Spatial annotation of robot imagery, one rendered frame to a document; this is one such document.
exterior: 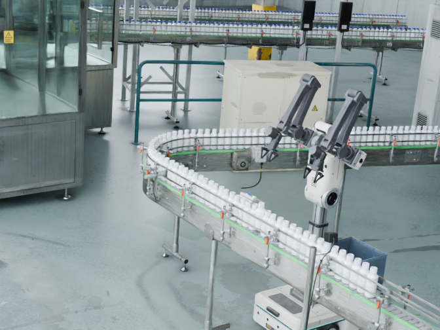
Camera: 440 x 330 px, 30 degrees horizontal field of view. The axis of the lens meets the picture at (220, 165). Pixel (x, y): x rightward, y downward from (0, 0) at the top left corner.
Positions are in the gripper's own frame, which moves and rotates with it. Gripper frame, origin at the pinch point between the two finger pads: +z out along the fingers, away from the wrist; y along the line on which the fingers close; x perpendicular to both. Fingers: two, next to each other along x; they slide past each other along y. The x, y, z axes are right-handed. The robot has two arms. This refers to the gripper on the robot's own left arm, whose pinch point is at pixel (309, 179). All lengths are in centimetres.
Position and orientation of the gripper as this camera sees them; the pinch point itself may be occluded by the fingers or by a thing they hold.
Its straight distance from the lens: 530.3
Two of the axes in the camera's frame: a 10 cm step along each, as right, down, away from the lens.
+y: 6.0, 2.9, -7.5
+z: -4.5, 8.9, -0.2
